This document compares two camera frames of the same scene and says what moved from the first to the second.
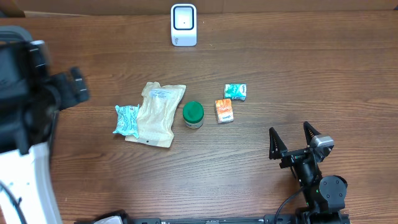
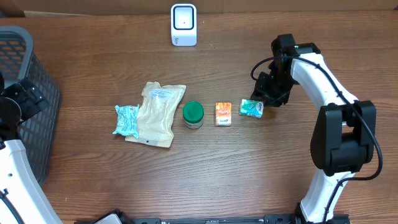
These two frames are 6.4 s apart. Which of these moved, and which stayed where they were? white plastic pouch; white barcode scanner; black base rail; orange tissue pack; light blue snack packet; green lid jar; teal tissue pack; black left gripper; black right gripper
Moved: teal tissue pack; black right gripper; orange tissue pack; black left gripper
Stayed: green lid jar; white barcode scanner; black base rail; white plastic pouch; light blue snack packet
